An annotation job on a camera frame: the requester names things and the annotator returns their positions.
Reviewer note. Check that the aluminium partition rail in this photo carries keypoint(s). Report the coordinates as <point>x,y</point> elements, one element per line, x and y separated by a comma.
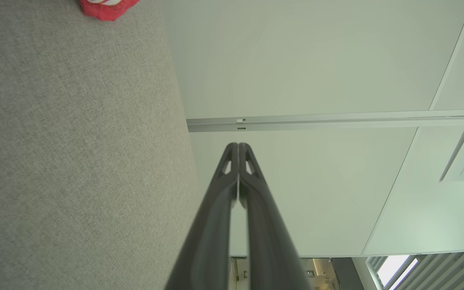
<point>336,121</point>

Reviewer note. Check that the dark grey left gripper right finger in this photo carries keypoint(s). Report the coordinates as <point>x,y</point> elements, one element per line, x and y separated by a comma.
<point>266,241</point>

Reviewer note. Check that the bright window pane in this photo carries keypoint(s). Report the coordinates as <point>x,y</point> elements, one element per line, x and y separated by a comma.
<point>393,269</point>

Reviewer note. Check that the red and white jersey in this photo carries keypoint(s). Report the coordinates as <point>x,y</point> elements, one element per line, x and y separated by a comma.
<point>107,10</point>

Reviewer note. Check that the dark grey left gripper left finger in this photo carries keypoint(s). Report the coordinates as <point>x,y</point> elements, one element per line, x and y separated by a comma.
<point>212,225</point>

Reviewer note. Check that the grey fabric sofa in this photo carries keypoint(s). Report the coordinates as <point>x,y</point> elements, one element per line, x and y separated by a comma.
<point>75,141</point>

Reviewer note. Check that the grey slatted blind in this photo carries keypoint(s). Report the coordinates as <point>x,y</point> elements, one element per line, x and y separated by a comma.
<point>449,270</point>

